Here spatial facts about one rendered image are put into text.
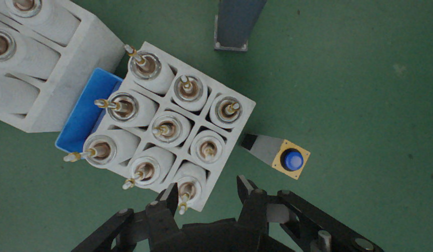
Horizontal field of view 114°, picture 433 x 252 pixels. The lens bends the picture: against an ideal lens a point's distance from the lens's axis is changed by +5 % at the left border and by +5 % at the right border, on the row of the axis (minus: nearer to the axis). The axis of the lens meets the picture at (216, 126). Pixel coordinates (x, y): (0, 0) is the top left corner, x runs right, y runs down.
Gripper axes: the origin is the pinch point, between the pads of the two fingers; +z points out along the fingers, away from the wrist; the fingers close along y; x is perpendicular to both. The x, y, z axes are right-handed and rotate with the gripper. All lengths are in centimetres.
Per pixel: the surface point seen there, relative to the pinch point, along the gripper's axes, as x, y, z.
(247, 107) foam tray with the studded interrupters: 11.3, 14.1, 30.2
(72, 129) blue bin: 9, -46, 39
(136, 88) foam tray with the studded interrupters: 19.2, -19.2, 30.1
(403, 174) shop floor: -26, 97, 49
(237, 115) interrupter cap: 8.7, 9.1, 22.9
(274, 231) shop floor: -44, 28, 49
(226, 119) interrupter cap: 7.8, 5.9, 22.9
